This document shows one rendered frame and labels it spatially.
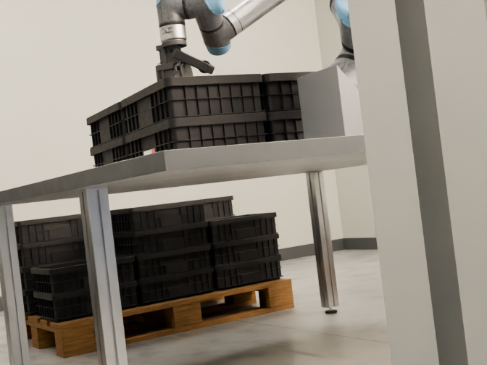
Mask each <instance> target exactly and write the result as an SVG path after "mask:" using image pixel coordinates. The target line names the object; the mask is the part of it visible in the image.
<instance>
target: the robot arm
mask: <svg viewBox="0 0 487 365"><path fill-rule="evenodd" d="M284 1H285V0H242V1H240V2H239V3H238V4H237V5H235V6H234V7H232V8H231V9H229V10H228V11H227V12H225V0H156V3H157V4H156V8H157V16H158V22H159V33H160V40H161V42H162V45H159V46H156V50H157V51H159V57H160V64H161V65H157V66H155V67H156V74H157V81H159V80H161V79H163V78H166V77H187V76H193V71H192V68H191V66H192V67H195V68H197V69H199V71H200V72H201V73H204V74H206V73H209V74H212V73H213V72H214V69H215V66H213V65H211V64H210V63H209V62H208V61H207V60H203V61H202V60H200V59H198V58H196V57H194V56H191V55H190V54H187V53H186V52H183V51H182V50H181V49H182V48H184V47H186V46H187V42H186V40H187V35H186V25H185V20H190V19H195V18H196V22H197V25H198V26H199V29H200V32H201V36H202V38H203V42H204V45H205V46H206V47H207V51H208V52H209V53H210V54H212V55H215V56H221V55H223V54H226V53H227V52H228V51H229V49H230V47H231V39H233V38H234V37H236V36H237V35H238V34H239V33H241V32H242V31H244V30H245V29H247V28H248V27H249V26H250V25H252V24H254V23H255V22H256V21H257V20H259V19H260V18H262V17H263V16H265V15H266V14H267V13H268V12H270V11H272V10H273V9H274V8H276V7H277V6H278V5H280V4H281V3H283V2H284ZM329 7H330V10H331V12H332V14H333V16H334V17H335V19H336V22H337V23H338V26H339V30H340V35H341V44H342V50H341V53H340V54H339V55H338V56H337V58H336V59H335V61H334V62H333V63H332V64H330V65H328V66H327V67H326V68H328V67H332V66H335V65H337V66H338V67H339V68H340V69H341V71H342V72H343V73H344V74H345V75H346V76H347V77H348V79H350V81H351V82H352V83H353V84H354V85H355V87H356V88H357V89H358V84H357V73H356V67H355V61H354V49H353V43H352V36H351V25H350V19H349V8H348V1H347V0H330V1H329ZM224 12H225V13H224ZM223 13H224V14H223ZM158 64H159V63H158ZM324 69H325V68H324Z"/></svg>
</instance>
